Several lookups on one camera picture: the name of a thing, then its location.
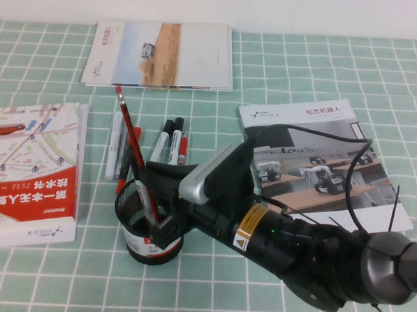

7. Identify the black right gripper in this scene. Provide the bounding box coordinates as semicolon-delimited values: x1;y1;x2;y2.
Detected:
141;161;242;253

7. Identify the red cap white marker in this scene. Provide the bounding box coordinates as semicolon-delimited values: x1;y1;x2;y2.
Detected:
177;136;189;166

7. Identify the green checked tablecloth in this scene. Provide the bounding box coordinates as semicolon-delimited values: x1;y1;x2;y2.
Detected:
0;17;417;312

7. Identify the red and white map book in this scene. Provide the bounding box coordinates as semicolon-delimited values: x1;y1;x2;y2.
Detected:
0;98;89;254

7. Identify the black mesh pen holder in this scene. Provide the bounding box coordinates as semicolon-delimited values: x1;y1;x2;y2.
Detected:
111;177;188;267

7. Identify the black cap white marker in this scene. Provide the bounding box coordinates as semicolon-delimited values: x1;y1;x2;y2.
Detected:
148;119;175;165
166;116;185;166

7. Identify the desert photo brochure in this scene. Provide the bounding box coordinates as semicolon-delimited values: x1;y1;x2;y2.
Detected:
81;17;237;94

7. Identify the black camera cable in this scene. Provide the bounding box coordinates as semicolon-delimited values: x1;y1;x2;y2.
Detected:
239;121;377;237

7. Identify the white marker pen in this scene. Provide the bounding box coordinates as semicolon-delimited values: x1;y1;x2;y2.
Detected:
105;110;124;180

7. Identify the red and black pen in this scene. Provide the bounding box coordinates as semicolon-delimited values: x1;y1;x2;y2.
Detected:
115;125;144;196

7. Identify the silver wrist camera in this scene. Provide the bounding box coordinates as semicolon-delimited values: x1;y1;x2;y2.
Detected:
177;140;257;209

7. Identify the grey pen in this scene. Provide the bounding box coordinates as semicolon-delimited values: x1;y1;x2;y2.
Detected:
113;126;130;180

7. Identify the red pencil with eraser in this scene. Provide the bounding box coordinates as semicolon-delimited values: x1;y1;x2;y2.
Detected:
105;84;168;228

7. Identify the robot lab photo brochure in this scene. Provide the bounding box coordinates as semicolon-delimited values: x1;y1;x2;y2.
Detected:
232;93;417;232

